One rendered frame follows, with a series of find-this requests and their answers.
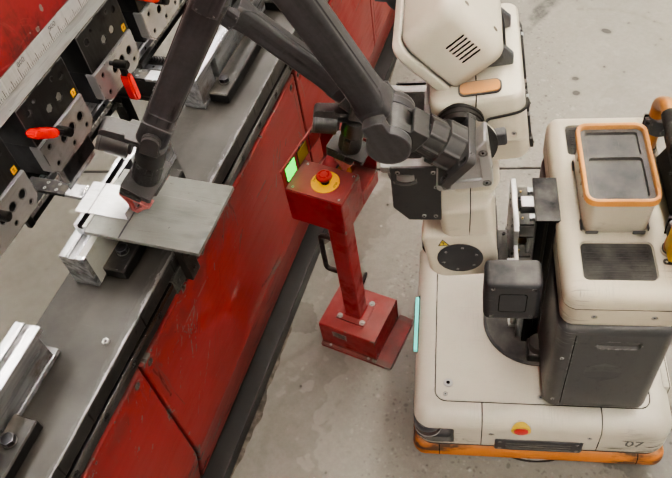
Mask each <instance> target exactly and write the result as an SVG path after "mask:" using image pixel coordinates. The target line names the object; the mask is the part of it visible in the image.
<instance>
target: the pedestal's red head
mask: <svg viewBox="0 0 672 478"><path fill-rule="evenodd" d="M311 129H312V125H311V127H310V128H309V130H308V131H307V133H306V134H305V135H304V137H303V138H302V140H301V141H300V143H299V144H298V145H297V147H296V148H295V150H294V151H293V153H292V154H291V156H290V157H289V158H288V160H287V161H286V163H285V164H284V166H283V167H282V169H281V170H280V174H281V176H282V179H283V183H284V187H285V193H286V197H287V200H288V204H289V208H290V212H291V216H292V218H293V219H296V220H299V221H302V222H306V223H309V224H312V225H315V226H319V227H322V228H325V229H328V230H331V231H335V232H338V233H341V234H344V235H347V234H348V232H349V230H350V229H351V227H352V225H353V223H354V222H355V220H356V218H357V217H358V215H359V213H360V211H361V210H362V208H363V206H364V204H365V203H366V201H367V200H368V198H369V196H370V194H371V193H372V191H373V189H374V188H375V186H376V184H377V182H378V172H377V162H376V161H375V160H373V159H372V158H370V157H369V156H368V157H367V158H366V160H365V163H364V164H363V165H362V166H360V163H357V162H355V161H354V163H353V164H352V166H351V167H350V168H351V170H352V173H351V172H347V171H344V170H340V169H336V166H337V165H338V163H337V162H336V161H335V158H334V157H331V156H329V155H327V154H326V151H327V150H326V145H327V144H328V142H329V141H330V139H331V138H332V136H333V135H332V134H322V133H319V136H320V137H319V138H320V140H321V146H322V151H323V158H322V159H321V161H320V162H319V164H318V163H314V162H311V161H307V160H305V159H306V158H305V159H304V161H303V162H302V164H301V165H300V167H299V163H298V159H297V154H296V152H297V151H298V148H299V146H300V145H301V143H302V142H304V141H305V139H306V142H307V147H308V152H309V153H310V151H311V150H312V149H311V150H310V145H309V140H308V135H309V134H310V130H311ZM319 138H318V139H319ZM309 153H308V154H309ZM293 157H295V161H296V166H297V171H296V172H295V174H294V175H293V177H292V178H291V180H290V181H289V183H287V179H286V175H285V172H284V170H285V168H286V167H287V166H286V165H287V163H288V162H289V161H290V159H291V158H293ZM323 169H326V170H329V171H330V172H334V173H335V174H337V175H338V177H339V179H340V183H339V186H338V187H337V188H336V189H335V190H333V191H332V192H329V193H319V192H316V191H315V190H313V189H312V187H311V180H312V178H313V177H314V176H315V175H316V174H317V172H318V171H320V170H323Z"/></svg>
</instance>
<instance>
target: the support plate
mask: <svg viewBox="0 0 672 478"><path fill-rule="evenodd" d="M128 172H129V169H124V170H123V172H122V173H121V175H120V176H119V178H118V180H117V181H116V183H115V184H114V185H121V183H122V181H123V180H124V178H125V177H126V175H127V173H128ZM233 191H234V187H233V186H229V185H223V184H216V183H210V182H204V181H198V180H191V179H185V178H179V177H173V176H169V177H168V178H167V180H166V181H165V183H164V184H163V186H162V188H161V189H160V191H159V193H158V195H157V196H154V197H153V198H152V200H154V202H153V204H152V206H151V207H150V208H149V209H145V210H142V211H141V212H139V213H136V212H135V213H134V214H133V216H132V218H131V219H130V221H129V223H128V224H127V226H126V228H125V229H124V231H123V233H122V234H121V236H120V237H119V238H118V236H119V234H120V233H121V231H122V229H123V228H124V226H125V224H126V223H127V221H128V220H123V219H117V218H111V217H106V216H100V215H94V217H93V218H92V220H91V221H90V223H89V224H88V226H87V227H86V229H85V230H84V233H85V234H86V235H91V236H96V237H102V238H107V239H112V240H117V241H122V242H128V243H133V244H138V245H143V246H148V247H154V248H159V249H164V250H169V251H174V252H180V253H185V254H190V255H195V256H200V255H201V253H202V251H203V249H204V247H205V245H206V243H207V241H208V239H209V237H210V235H211V233H212V231H213V230H214V228H215V226H216V224H217V222H218V220H219V218H220V216H221V214H222V212H223V210H224V208H225V206H226V204H227V202H228V200H229V199H230V197H231V195H232V193H233Z"/></svg>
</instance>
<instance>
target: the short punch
mask: <svg viewBox="0 0 672 478"><path fill-rule="evenodd" d="M94 149H95V146H94V144H93V142H92V141H91V139H90V137H89V135H88V136H87V137H86V139H85V140H84V142H83V143H82V144H81V146H80V147H79V149H78V150H77V151H76V153H75V154H74V156H73V157H72V158H71V160H70V161H69V163H68V164H67V165H66V167H65V168H64V170H63V171H62V172H56V173H57V174H58V176H59V178H60V179H61V181H62V182H63V183H66V184H67V185H68V187H69V189H70V190H71V189H72V188H73V187H74V185H75V184H76V182H77V181H78V179H79V178H80V176H81V175H82V173H83V172H84V171H85V169H86V168H87V166H88V165H89V163H90V162H91V160H92V159H93V158H94V156H95V153H94V151H93V150H94Z"/></svg>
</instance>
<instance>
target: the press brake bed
mask: <svg viewBox="0 0 672 478"><path fill-rule="evenodd" d="M326 1H327V2H328V4H329V5H330V7H331V8H332V10H333V11H334V13H335V14H336V15H337V17H338V18H339V20H340V21H341V23H342V24H343V26H344V27H345V28H346V30H347V31H348V33H349V34H350V36H351V37H352V39H353V40H354V41H355V43H356V44H357V46H358V47H359V49H360V50H361V52H362V53H363V54H364V56H365V57H366V59H367V60H368V62H369V63H370V65H371V66H372V67H373V69H374V70H375V72H376V73H377V74H378V75H379V77H380V78H381V79H382V80H383V81H388V80H389V78H390V75H391V73H392V70H393V68H394V65H395V63H396V60H397V57H396V56H395V54H394V52H393V49H392V41H393V30H394V19H395V10H393V9H392V8H391V7H390V6H389V5H388V4H387V2H378V1H375V0H326ZM335 102H336V101H334V100H333V99H331V98H330V97H329V96H328V95H327V94H326V93H325V92H324V91H323V90H322V89H320V88H319V87H318V86H316V85H315V84H314V83H312V82H311V81H309V80H308V79H307V78H305V77H304V76H302V75H301V74H299V73H298V72H297V71H295V70H294V69H292V68H291V67H289V66H288V65H286V64H285V66H284V68H283V70H282V72H281V74H280V76H279V77H278V79H277V81H276V83H275V85H274V87H273V89H272V91H271V92H270V94H269V96H268V98H267V100H266V102H265V104H264V106H263V107H262V109H261V111H260V113H259V115H258V117H257V119H256V121H255V122H254V124H253V126H252V128H251V130H250V132H249V134H248V136H247V137H246V139H245V141H244V143H243V145H242V147H241V149H240V151H239V152H238V154H237V156H236V158H235V160H234V162H233V164H232V166H231V167H230V169H229V171H228V173H227V175H226V177H225V179H224V181H223V182H222V184H223V185H229V186H233V187H234V191H233V193H232V195H231V197H230V199H229V200H228V202H227V204H226V206H225V208H224V210H223V212H222V214H221V216H220V218H219V220H218V222H217V226H216V228H215V230H214V232H213V234H212V236H211V238H210V239H208V241H207V243H206V245H205V247H204V249H203V251H202V253H201V255H200V256H196V258H197V260H198V262H199V264H200V269H199V271H198V273H197V274H196V276H195V278H194V280H191V279H187V278H186V277H185V275H184V273H183V270H182V268H181V266H180V264H179V265H178V267H177V269H176V271H175V272H174V274H173V276H172V278H171V280H170V282H169V284H168V286H167V287H166V289H165V291H164V293H163V295H162V297H161V299H160V301H159V302H158V304H157V306H156V308H155V310H154V312H153V314H152V316H151V317H150V319H149V321H148V323H147V325H146V327H145V329H144V331H143V332H142V334H141V336H140V338H139V340H138V342H137V344H136V346H135V347H134V349H133V351H132V353H131V355H130V357H129V359H128V361H127V362H126V364H125V366H124V368H123V370H122V372H121V374H120V376H119V377H118V379H117V381H116V383H115V385H114V387H113V389H112V391H111V392H110V394H109V396H108V398H107V400H106V402H105V404H104V406H103V408H102V409H101V411H100V413H99V415H98V417H97V419H96V421H95V423H94V424H93V426H92V428H91V430H90V432H89V434H88V436H87V438H86V439H85V441H84V443H83V445H82V447H81V449H80V451H79V453H78V454H77V456H76V458H75V460H74V462H73V464H72V466H71V468H70V469H69V471H68V473H67V475H66V477H65V478H230V477H231V474H232V472H233V469H234V467H235V464H236V462H237V459H238V456H239V454H240V451H241V449H242V446H243V443H244V441H245V438H246V436H247V434H248V431H249V429H250V426H251V424H252V422H253V419H254V416H255V414H256V411H257V409H258V406H259V404H260V401H261V399H262V396H263V394H264V391H265V389H266V386H267V383H268V381H269V378H270V376H271V373H272V371H273V368H274V366H275V364H276V361H277V358H278V356H279V353H280V351H281V349H282V346H283V344H284V341H285V339H286V336H287V334H288V331H289V329H290V326H291V324H292V321H293V319H294V316H295V314H296V311H297V309H298V306H299V304H300V301H301V299H302V296H303V294H304V291H305V289H306V286H307V284H308V281H309V279H310V276H311V274H312V271H313V269H314V266H315V264H316V261H317V259H318V256H319V254H320V251H321V250H320V246H319V241H318V235H319V234H320V233H325V234H327V233H328V229H325V228H322V227H319V226H315V225H312V224H309V223H306V222H302V221H299V220H296V219H293V218H292V216H291V212H290V208H289V204H288V200H287V197H286V193H285V187H284V183H283V179H282V176H281V174H280V170H281V169H282V167H283V166H284V164H285V163H286V161H287V160H288V158H289V157H290V156H291V154H292V153H293V151H294V150H295V148H296V147H297V145H298V144H299V143H300V141H301V140H302V138H303V137H304V135H305V134H306V133H307V131H308V130H309V128H310V127H311V125H312V123H313V113H314V112H313V110H314V105H315V104H316V103H335Z"/></svg>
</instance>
